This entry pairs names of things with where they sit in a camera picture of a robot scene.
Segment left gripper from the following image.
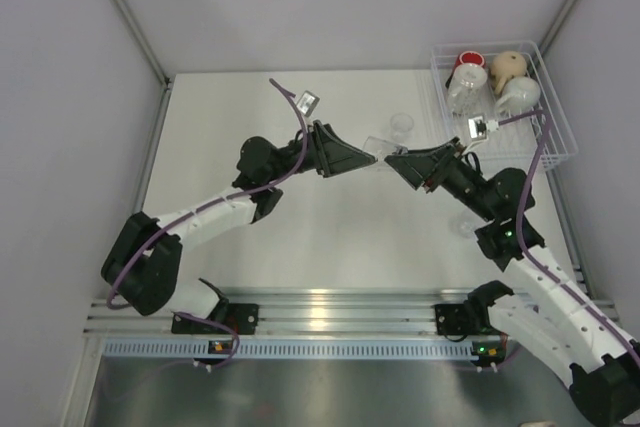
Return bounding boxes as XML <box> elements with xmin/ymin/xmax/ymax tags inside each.
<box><xmin>265</xmin><ymin>121</ymin><xmax>375</xmax><ymax>183</ymax></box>

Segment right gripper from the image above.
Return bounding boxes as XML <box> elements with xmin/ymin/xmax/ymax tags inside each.
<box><xmin>386</xmin><ymin>137</ymin><xmax>498</xmax><ymax>223</ymax></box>

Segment floral mug orange inside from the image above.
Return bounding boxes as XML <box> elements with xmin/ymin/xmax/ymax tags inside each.
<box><xmin>446</xmin><ymin>63</ymin><xmax>488</xmax><ymax>115</ymax></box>

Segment red mug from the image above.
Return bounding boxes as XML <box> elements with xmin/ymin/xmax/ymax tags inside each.
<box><xmin>453</xmin><ymin>50</ymin><xmax>486</xmax><ymax>70</ymax></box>

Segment white speckled mug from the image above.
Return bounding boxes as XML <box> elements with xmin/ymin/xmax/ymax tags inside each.
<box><xmin>494</xmin><ymin>77</ymin><xmax>541</xmax><ymax>115</ymax></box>

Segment beige ceramic mug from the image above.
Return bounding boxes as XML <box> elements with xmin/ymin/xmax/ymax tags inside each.
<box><xmin>489</xmin><ymin>50</ymin><xmax>527</xmax><ymax>96</ymax></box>

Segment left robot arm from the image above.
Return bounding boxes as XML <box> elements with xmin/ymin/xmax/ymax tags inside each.
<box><xmin>101</xmin><ymin>121</ymin><xmax>377</xmax><ymax>333</ymax></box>

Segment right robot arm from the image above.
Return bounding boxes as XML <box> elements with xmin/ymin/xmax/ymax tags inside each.
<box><xmin>384</xmin><ymin>139</ymin><xmax>639</xmax><ymax>426</ymax></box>

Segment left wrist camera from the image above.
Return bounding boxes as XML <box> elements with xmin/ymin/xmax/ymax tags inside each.
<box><xmin>296</xmin><ymin>90</ymin><xmax>320</xmax><ymax>118</ymax></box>

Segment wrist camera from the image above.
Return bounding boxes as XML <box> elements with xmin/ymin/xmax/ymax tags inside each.
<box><xmin>296</xmin><ymin>90</ymin><xmax>320</xmax><ymax>118</ymax></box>
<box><xmin>467</xmin><ymin>115</ymin><xmax>500</xmax><ymax>142</ymax></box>

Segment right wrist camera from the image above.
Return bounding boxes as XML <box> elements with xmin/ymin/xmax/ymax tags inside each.
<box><xmin>467</xmin><ymin>115</ymin><xmax>500</xmax><ymax>142</ymax></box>

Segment white wire dish rack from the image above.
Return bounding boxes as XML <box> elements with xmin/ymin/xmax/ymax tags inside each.
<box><xmin>416</xmin><ymin>40</ymin><xmax>579</xmax><ymax>172</ymax></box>

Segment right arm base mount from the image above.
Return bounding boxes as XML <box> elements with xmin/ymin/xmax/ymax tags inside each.
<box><xmin>434</xmin><ymin>303</ymin><xmax>498</xmax><ymax>341</ymax></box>

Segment aluminium mounting rail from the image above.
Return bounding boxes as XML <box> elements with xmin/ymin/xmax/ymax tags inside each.
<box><xmin>84</xmin><ymin>287</ymin><xmax>619</xmax><ymax>338</ymax></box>

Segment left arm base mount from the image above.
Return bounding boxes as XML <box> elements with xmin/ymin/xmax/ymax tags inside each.
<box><xmin>171</xmin><ymin>302</ymin><xmax>259</xmax><ymax>335</ymax></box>

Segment perforated cable duct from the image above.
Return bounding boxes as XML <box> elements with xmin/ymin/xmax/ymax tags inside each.
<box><xmin>103</xmin><ymin>338</ymin><xmax>478</xmax><ymax>361</ymax></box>

